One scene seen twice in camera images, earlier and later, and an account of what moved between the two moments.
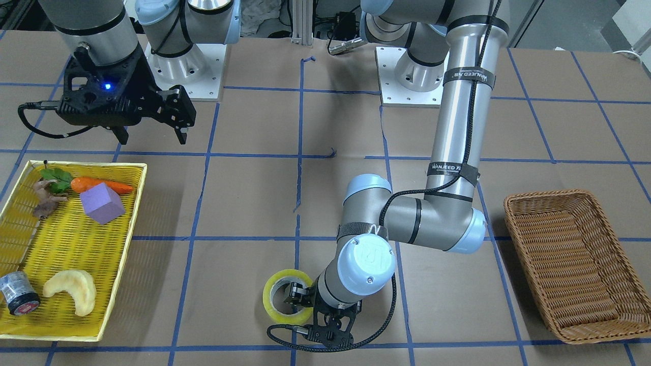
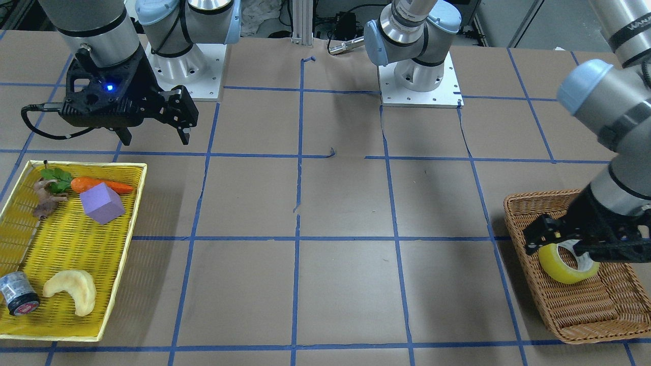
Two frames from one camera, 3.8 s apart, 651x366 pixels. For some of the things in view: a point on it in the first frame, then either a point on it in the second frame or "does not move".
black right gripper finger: [121, 134] does not move
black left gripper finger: [299, 301] to [583, 246]
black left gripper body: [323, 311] to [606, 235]
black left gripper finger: [297, 290] to [533, 246]
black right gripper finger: [181, 133] does not move
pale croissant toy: [80, 285] does not move
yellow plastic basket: [67, 239] does not move
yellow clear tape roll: [296, 318] to [551, 263]
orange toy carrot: [81, 184] does not move
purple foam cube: [101, 204] does not move
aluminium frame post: [302, 14] does not move
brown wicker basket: [585, 280] does not move
